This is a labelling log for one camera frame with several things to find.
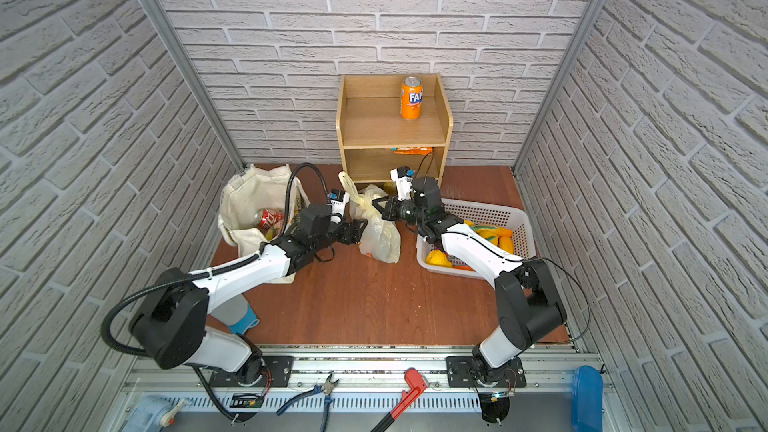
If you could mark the aluminium mounting rail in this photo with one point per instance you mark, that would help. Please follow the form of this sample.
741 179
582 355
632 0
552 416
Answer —
369 378

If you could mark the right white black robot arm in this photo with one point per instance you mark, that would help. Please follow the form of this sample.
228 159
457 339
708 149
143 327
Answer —
528 303

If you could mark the yellow lemon toy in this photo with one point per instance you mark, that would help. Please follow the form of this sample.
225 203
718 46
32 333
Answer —
438 258

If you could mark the blue plastic container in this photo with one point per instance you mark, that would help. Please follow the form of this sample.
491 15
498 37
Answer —
587 400

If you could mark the red cola can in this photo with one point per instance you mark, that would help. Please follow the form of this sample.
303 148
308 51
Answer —
270 221

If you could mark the cream plastic grocery bag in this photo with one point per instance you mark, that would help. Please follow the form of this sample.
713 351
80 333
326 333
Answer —
380 240

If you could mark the white floral canvas tote bag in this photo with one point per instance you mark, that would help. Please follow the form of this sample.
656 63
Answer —
244 199

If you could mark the orange Fanta can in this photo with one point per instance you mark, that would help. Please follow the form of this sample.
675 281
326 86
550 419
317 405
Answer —
411 98

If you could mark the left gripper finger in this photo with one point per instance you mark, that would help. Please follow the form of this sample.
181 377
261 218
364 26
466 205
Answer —
356 225
350 236

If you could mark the wooden shelf unit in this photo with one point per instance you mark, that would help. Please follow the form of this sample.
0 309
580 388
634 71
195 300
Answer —
369 125

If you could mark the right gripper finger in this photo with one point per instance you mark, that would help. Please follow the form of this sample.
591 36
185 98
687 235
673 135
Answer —
389 213
385 202

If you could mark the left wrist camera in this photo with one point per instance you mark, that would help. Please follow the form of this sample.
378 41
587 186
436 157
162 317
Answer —
338 200

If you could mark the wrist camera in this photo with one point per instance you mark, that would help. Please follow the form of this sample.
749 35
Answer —
338 200
402 177

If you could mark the yellow banana toy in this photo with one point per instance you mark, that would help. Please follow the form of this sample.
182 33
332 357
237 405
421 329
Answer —
498 236

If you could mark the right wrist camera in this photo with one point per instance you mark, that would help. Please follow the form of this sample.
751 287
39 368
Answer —
402 177

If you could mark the grey blue work glove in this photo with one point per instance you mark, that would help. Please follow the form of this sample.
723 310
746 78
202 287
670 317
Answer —
237 315

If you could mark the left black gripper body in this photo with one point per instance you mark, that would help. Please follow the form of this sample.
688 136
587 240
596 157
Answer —
349 231

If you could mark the orange Fox's candy bag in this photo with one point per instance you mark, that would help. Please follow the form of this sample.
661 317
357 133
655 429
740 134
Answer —
420 151

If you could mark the red black clamp tool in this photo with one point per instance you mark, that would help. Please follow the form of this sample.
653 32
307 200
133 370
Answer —
417 386

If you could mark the white plastic basket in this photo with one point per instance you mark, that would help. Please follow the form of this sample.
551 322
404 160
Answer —
481 214

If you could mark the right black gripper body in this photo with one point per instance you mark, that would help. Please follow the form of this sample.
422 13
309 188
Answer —
410 212

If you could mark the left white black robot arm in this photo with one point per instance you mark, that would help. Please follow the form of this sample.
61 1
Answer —
170 323

